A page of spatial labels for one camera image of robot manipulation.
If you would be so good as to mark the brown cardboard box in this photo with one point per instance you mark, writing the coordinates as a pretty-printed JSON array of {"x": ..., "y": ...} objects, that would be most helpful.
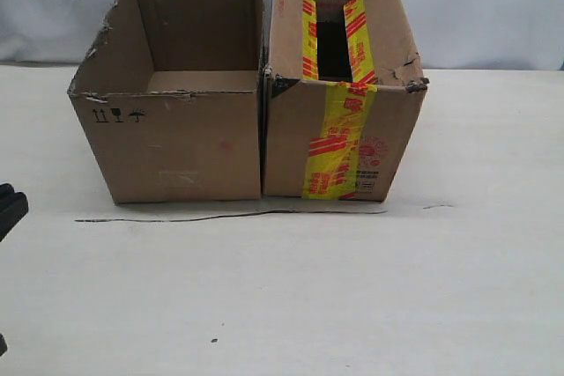
[{"x": 169, "y": 98}]

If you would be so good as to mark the cardboard box with yellow tape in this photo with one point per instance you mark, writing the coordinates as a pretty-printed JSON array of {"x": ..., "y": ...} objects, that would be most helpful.
[{"x": 344, "y": 91}]

